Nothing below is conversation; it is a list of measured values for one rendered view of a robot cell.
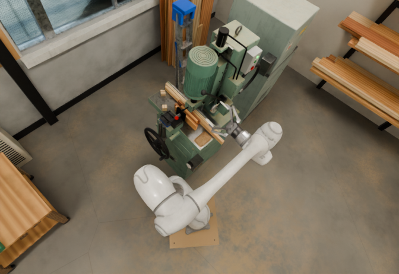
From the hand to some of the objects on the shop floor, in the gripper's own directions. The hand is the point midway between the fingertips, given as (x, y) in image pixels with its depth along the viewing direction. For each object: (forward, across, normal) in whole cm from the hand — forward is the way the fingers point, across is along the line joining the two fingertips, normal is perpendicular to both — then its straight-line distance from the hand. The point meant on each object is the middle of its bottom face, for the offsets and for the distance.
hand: (214, 111), depth 137 cm
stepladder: (+98, -36, -146) cm, 179 cm away
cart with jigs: (+70, -190, -3) cm, 203 cm away
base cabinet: (+24, -73, -111) cm, 135 cm away
